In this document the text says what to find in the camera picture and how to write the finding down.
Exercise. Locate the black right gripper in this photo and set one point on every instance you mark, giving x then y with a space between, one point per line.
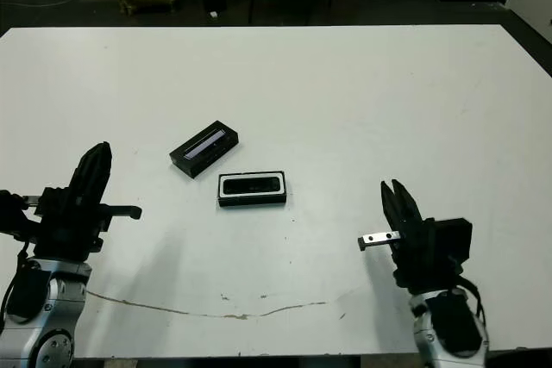
418 264

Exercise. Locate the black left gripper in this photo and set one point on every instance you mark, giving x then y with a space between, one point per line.
69 234

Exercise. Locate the black box lid with window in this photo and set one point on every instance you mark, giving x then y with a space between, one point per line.
202 150

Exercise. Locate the black slim camera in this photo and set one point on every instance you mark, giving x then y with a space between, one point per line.
252 185

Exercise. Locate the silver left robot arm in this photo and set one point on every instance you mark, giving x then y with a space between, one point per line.
52 312

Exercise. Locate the black box with white insert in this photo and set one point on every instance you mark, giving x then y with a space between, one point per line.
252 202

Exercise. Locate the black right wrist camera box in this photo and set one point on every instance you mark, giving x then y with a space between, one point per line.
453 241

